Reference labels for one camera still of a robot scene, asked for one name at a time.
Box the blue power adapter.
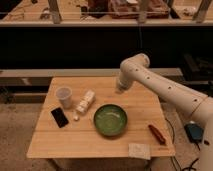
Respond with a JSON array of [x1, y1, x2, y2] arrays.
[[184, 123, 203, 143]]

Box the green ceramic bowl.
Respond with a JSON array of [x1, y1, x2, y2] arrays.
[[93, 104, 128, 136]]

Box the small white cube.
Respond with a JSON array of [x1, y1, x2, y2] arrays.
[[73, 115, 80, 121]]

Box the wooden table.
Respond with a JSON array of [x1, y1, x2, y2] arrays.
[[26, 76, 177, 171]]

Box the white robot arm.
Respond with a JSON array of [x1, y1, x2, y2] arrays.
[[116, 53, 213, 171]]

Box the translucent plastic cup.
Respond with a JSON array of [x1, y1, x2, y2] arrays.
[[55, 87, 72, 109]]

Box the black floor cable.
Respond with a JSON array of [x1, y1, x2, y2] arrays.
[[164, 117, 200, 171]]

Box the black smartphone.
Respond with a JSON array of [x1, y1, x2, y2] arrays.
[[51, 107, 69, 128]]

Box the wooden workbench shelf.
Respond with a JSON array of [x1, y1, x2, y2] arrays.
[[0, 0, 213, 27]]

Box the red-brown pocket knife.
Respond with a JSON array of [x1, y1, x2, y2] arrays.
[[148, 124, 166, 145]]

